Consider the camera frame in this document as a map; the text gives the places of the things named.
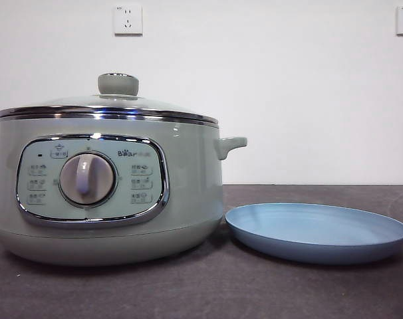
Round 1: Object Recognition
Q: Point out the glass lid with green knob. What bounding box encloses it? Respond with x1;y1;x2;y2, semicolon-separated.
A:
0;72;219;122

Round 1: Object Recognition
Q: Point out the pale green electric steamer pot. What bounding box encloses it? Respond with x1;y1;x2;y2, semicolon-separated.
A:
0;114;248;267

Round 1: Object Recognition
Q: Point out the blue round plate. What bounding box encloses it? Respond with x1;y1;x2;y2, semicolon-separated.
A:
224;202;403;266

